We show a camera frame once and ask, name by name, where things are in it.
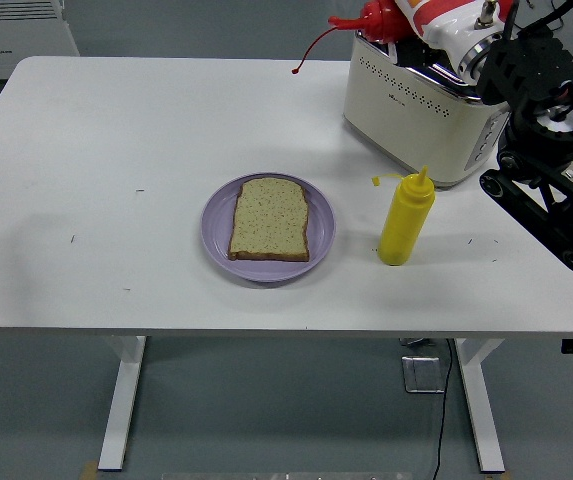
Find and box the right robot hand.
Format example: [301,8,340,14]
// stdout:
[388,0,507,66]

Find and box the red squeeze bottle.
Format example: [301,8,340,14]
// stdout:
[291,0,408,76]

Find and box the speckled bread slice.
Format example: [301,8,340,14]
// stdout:
[226,177,311,263]

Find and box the cream and chrome toaster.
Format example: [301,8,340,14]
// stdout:
[341,28,510,190]

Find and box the yellow squeeze bottle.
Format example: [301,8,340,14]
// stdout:
[369,164,436,267]

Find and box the purple round plate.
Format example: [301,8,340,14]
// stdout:
[199,172,337,285]

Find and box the silver floor socket plate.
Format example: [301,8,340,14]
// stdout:
[400,354,447,395]

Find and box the white table leg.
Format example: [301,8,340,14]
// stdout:
[97,335,148,472]
[454,338,506,474]

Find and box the white floor appliance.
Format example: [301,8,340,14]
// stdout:
[0,0,81,96]

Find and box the black floor cable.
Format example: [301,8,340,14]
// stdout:
[430,338,455,480]

